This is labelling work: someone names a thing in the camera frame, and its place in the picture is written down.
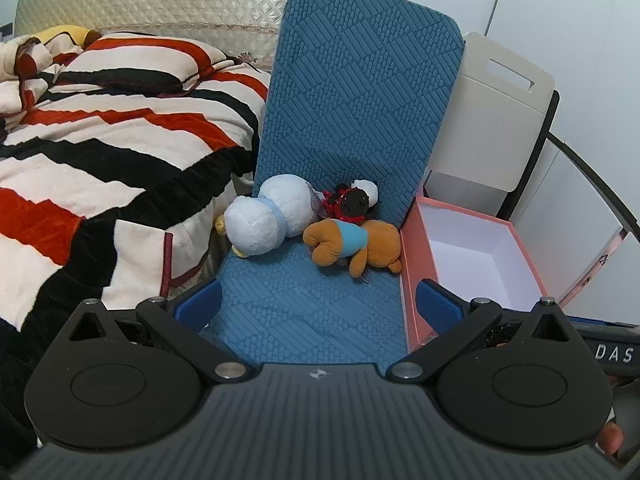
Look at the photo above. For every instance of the cream printed blanket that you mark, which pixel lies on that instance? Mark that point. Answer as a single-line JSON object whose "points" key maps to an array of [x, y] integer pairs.
{"points": [[20, 85]]}

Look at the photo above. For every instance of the pink cardboard box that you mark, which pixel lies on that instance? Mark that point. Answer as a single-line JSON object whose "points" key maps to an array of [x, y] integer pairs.
{"points": [[415, 270]]}

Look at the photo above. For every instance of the brown plush bear blue shirt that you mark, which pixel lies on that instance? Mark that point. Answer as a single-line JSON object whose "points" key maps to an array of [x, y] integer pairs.
{"points": [[380, 245]]}

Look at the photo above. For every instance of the pink box lid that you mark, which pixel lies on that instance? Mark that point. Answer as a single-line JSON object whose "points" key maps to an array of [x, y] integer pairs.
{"points": [[595, 272]]}

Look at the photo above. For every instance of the white cardboard box lid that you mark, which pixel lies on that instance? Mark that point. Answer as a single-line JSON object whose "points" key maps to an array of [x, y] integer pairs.
{"points": [[480, 125]]}

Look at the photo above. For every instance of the red and black plush doll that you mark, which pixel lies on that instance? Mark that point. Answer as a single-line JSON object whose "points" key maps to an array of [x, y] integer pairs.
{"points": [[350, 204]]}

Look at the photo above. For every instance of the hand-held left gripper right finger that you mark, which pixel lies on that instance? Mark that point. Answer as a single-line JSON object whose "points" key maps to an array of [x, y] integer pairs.
{"points": [[436, 306]]}

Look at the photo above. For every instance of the yellow plush cushion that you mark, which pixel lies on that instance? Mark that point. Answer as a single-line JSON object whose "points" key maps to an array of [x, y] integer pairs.
{"points": [[60, 34]]}

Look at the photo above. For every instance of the white and blue plush duck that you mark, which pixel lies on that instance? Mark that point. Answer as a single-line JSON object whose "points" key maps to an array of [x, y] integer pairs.
{"points": [[270, 210]]}

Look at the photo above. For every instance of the red black striped blanket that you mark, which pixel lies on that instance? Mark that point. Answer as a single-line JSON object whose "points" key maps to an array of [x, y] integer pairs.
{"points": [[100, 160]]}

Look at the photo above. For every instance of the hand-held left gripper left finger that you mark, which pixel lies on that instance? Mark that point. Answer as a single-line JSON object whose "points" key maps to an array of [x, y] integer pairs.
{"points": [[202, 306]]}

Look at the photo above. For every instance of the person's right hand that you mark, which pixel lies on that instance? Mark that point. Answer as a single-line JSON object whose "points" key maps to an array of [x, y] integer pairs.
{"points": [[611, 437]]}

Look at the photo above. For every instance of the striped pillow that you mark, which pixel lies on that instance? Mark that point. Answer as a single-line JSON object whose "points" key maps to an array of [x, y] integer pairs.
{"points": [[140, 65]]}

